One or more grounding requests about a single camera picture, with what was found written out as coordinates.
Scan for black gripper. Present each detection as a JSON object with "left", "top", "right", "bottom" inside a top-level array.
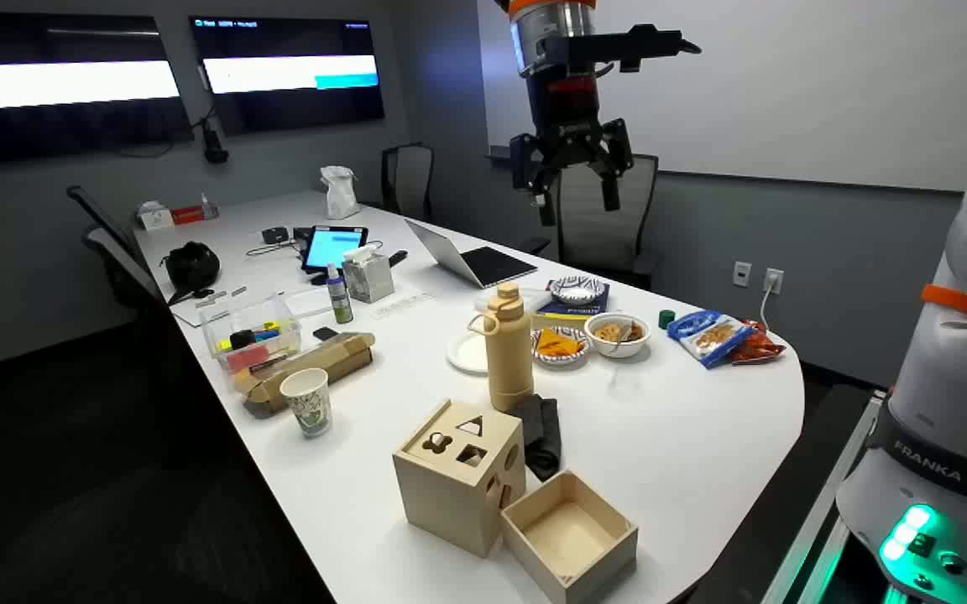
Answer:
[{"left": 507, "top": 73, "right": 637, "bottom": 229}]

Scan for silver foil bowl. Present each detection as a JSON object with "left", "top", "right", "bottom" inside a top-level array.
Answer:
[{"left": 543, "top": 277, "right": 610, "bottom": 310}]

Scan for white plastic bowl brown snacks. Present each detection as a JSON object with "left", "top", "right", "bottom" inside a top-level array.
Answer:
[{"left": 582, "top": 310, "right": 652, "bottom": 363}]

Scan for white bowl orange snacks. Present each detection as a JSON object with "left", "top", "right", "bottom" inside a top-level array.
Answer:
[{"left": 527, "top": 323, "right": 595, "bottom": 371}]

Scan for black office chair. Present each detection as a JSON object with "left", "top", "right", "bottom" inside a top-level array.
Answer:
[
  {"left": 380, "top": 141, "right": 441, "bottom": 226},
  {"left": 62, "top": 182, "right": 169, "bottom": 323},
  {"left": 550, "top": 153, "right": 662, "bottom": 288}
]

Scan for silver laptop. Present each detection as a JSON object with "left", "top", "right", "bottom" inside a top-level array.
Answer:
[{"left": 403, "top": 216, "right": 540, "bottom": 291}]

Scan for tan water bottle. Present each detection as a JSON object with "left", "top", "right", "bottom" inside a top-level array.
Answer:
[{"left": 465, "top": 282, "right": 540, "bottom": 415}]

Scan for blue snack bag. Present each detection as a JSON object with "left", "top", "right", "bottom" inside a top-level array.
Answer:
[{"left": 663, "top": 310, "right": 755, "bottom": 371}]

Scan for white plate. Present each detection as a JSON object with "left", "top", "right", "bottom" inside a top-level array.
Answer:
[{"left": 444, "top": 332, "right": 493, "bottom": 381}]

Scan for small white box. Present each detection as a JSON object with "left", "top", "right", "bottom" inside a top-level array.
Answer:
[{"left": 339, "top": 244, "right": 396, "bottom": 307}]

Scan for white plastic bag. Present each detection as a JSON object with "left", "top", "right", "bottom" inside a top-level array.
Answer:
[{"left": 316, "top": 163, "right": 358, "bottom": 223}]

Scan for red snack bag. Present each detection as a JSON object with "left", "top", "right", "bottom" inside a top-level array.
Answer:
[{"left": 728, "top": 323, "right": 788, "bottom": 371}]

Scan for black tablet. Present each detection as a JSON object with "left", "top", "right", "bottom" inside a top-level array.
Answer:
[{"left": 300, "top": 223, "right": 372, "bottom": 278}]

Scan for whiteboard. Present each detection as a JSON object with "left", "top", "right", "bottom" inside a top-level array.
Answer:
[{"left": 476, "top": 0, "right": 967, "bottom": 194}]

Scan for dark grey cloth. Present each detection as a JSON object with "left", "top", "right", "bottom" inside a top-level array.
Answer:
[{"left": 512, "top": 392, "right": 567, "bottom": 483}]

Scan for small green bottle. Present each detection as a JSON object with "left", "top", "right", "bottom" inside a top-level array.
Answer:
[{"left": 327, "top": 269, "right": 355, "bottom": 328}]

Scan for brown cardboard box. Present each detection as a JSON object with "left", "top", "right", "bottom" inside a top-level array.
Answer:
[{"left": 238, "top": 328, "right": 380, "bottom": 421}]

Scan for wooden shape sorter cube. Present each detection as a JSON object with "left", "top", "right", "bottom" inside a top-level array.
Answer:
[{"left": 390, "top": 400, "right": 530, "bottom": 562}]

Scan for clear plastic marker container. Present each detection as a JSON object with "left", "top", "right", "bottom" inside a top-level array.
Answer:
[{"left": 198, "top": 295, "right": 304, "bottom": 381}]

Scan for open wooden box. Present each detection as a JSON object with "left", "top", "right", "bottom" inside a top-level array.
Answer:
[{"left": 496, "top": 466, "right": 642, "bottom": 604}]

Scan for red flat packet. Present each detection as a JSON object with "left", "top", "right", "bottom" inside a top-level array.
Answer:
[{"left": 169, "top": 198, "right": 221, "bottom": 229}]

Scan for black bag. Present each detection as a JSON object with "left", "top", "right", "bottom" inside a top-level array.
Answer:
[{"left": 162, "top": 239, "right": 225, "bottom": 307}]

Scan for white tissue box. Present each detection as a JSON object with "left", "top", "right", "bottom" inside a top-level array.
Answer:
[{"left": 130, "top": 198, "right": 177, "bottom": 234}]

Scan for wall monitor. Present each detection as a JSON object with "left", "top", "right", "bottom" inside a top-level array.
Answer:
[
  {"left": 0, "top": 9, "right": 196, "bottom": 172},
  {"left": 188, "top": 15, "right": 390, "bottom": 139}
]

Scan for black conference camera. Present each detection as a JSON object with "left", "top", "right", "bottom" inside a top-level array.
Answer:
[{"left": 196, "top": 111, "right": 233, "bottom": 169}]

